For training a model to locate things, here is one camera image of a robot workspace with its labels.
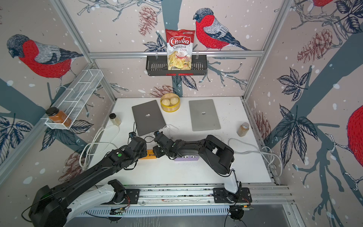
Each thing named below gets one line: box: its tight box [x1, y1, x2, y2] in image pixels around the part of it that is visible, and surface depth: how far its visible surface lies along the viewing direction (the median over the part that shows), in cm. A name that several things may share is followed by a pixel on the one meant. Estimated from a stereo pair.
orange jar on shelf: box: [45, 106, 72, 128], surface depth 63 cm
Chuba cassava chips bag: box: [165, 28, 196, 71], surface depth 87 cm
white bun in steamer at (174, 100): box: [170, 96, 180, 105], surface depth 115 cm
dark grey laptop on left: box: [131, 99, 167, 137], surface depth 110 cm
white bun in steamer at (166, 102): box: [161, 98, 171, 107], surface depth 113 cm
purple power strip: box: [173, 155, 200, 162], surface depth 87 cm
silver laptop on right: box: [188, 99, 221, 132], surface depth 110 cm
